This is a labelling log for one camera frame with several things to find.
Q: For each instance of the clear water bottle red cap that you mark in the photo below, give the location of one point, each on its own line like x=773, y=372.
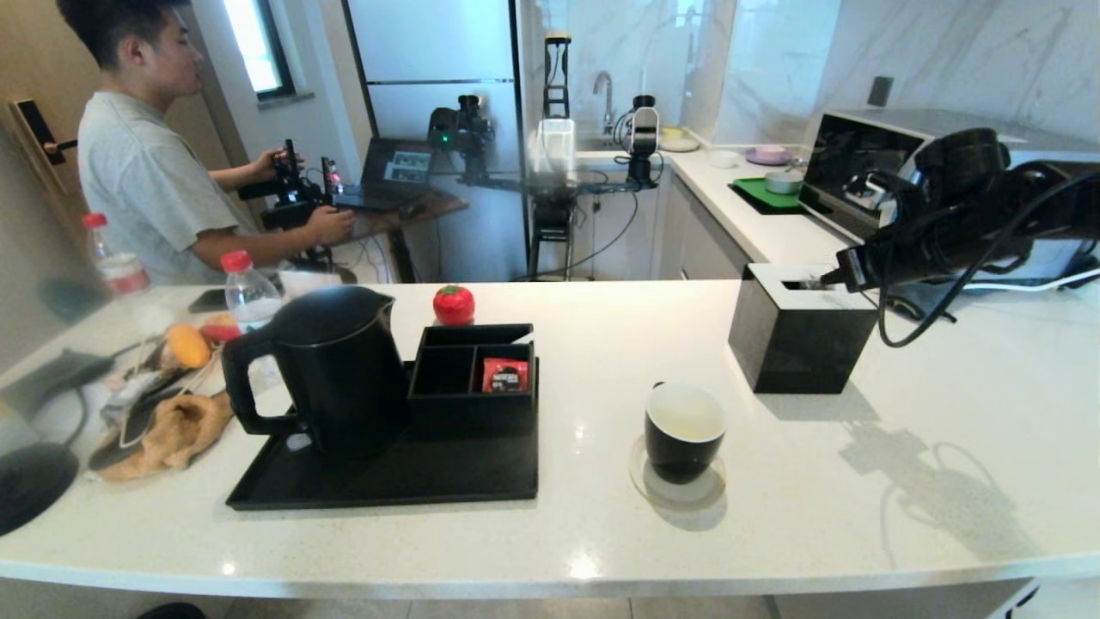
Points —
x=249, y=297
x=120, y=271

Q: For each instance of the black serving tray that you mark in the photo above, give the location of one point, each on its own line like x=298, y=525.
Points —
x=387, y=481

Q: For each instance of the black teleoperation controller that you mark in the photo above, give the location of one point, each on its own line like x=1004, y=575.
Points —
x=292, y=193

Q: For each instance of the red coffee sachet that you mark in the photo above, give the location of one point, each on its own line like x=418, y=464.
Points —
x=505, y=376

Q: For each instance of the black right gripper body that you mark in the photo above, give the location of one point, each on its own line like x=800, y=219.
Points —
x=894, y=245

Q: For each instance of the black electric kettle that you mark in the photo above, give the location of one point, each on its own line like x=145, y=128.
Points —
x=335, y=387

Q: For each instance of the teal chair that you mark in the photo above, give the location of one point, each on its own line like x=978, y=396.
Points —
x=73, y=301

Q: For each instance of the white round coaster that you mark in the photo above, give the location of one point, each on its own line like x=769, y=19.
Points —
x=687, y=497

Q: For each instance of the chrome kitchen faucet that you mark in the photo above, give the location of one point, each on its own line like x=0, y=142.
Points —
x=609, y=107

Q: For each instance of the person in grey t-shirt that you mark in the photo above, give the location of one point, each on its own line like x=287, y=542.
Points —
x=155, y=189

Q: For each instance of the black compartment organizer box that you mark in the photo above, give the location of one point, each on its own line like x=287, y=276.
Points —
x=468, y=413

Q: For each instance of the black metal stand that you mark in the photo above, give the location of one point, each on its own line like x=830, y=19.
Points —
x=550, y=228

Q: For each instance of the yellow toy corn cob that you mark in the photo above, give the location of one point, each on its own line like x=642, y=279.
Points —
x=189, y=346

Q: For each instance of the green tray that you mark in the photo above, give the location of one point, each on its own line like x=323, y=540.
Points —
x=752, y=193

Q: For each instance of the brown crumpled cloth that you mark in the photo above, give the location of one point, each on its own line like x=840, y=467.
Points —
x=189, y=430

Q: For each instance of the grey folded cloth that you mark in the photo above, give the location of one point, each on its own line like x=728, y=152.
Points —
x=51, y=378

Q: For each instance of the grey oven mitt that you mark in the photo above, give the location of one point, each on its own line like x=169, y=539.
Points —
x=924, y=301

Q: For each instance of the black round flat object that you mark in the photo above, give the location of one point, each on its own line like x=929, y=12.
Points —
x=34, y=486

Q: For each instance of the black phone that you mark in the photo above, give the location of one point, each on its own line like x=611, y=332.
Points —
x=209, y=301

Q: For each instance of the white small bowl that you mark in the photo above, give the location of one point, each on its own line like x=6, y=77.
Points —
x=724, y=159

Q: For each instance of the black white robot device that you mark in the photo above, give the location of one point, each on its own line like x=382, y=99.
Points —
x=643, y=137

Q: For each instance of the pink red toy pepper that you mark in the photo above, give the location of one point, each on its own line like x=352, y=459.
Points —
x=219, y=333

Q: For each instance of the black mug white inside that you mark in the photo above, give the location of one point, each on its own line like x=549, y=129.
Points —
x=683, y=447

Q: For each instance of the white kitchen cabinet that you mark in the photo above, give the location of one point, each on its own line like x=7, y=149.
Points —
x=705, y=241

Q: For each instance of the white plastic rack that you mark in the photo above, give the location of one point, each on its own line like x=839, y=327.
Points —
x=557, y=146

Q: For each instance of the black tissue box white lid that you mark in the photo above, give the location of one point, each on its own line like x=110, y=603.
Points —
x=799, y=344

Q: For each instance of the brown wooden desk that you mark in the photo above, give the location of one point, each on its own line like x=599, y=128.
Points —
x=430, y=211

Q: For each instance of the red tomato-shaped timer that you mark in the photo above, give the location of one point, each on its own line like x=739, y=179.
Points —
x=453, y=305

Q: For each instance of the pale yellow plate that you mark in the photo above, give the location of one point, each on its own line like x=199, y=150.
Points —
x=679, y=139

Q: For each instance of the purple plate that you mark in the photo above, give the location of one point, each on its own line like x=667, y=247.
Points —
x=767, y=156

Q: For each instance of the silver microwave oven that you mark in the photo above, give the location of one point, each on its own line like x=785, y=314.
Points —
x=834, y=172

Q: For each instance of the black device with green light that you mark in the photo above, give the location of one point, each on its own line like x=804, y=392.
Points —
x=460, y=133

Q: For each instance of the window with dark frame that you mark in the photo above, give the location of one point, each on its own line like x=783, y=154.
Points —
x=252, y=43

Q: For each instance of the black wall socket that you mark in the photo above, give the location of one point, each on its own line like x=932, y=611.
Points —
x=878, y=92

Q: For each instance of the grey small bowl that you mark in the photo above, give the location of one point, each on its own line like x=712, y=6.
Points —
x=782, y=183

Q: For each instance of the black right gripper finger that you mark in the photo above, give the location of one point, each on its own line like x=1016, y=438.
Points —
x=838, y=279
x=852, y=258

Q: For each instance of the grey refrigerator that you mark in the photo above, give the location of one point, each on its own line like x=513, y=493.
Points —
x=430, y=52

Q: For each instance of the black laptop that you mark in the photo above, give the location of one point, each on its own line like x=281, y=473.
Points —
x=395, y=168

